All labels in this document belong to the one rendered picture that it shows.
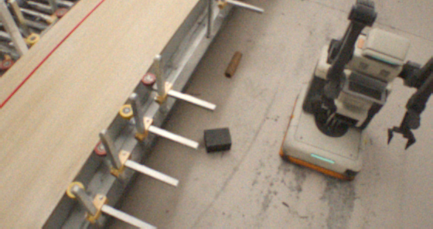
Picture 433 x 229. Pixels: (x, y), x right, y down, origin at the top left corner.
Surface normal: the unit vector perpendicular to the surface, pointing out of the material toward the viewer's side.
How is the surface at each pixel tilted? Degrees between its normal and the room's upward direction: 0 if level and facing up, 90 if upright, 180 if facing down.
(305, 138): 0
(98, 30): 0
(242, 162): 0
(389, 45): 43
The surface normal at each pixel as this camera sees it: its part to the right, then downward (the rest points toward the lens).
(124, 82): 0.07, -0.60
